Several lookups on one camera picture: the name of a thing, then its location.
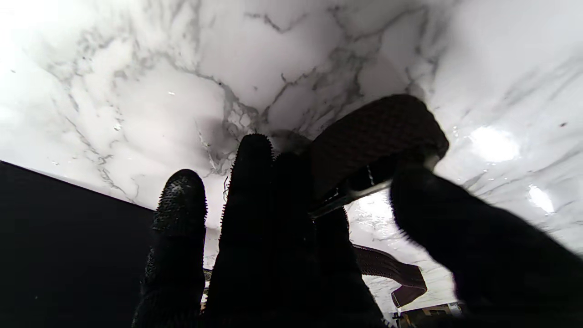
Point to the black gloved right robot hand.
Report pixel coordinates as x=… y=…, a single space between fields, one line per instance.
x=282 y=246

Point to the dark brown woven belt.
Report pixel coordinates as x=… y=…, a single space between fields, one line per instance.
x=373 y=132

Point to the black belt storage box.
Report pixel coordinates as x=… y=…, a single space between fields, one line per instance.
x=68 y=250

